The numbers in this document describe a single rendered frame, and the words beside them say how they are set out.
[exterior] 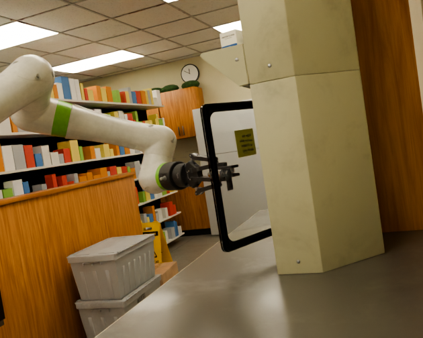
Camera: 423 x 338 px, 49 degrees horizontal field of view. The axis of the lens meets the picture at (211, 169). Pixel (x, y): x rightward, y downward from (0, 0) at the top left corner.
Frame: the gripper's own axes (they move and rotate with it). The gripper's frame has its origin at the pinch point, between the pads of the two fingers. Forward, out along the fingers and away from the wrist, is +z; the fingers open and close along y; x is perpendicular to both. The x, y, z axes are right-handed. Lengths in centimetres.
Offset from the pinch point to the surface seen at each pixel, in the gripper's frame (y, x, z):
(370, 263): -26.0, 7.7, 36.4
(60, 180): -3, 92, -309
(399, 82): 18, 42, 34
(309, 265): -24.2, -3.2, 26.8
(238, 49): 29.7, -7.6, 18.1
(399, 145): -1, 41, 32
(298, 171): -1.2, -3.0, 27.2
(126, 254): -59, 76, -189
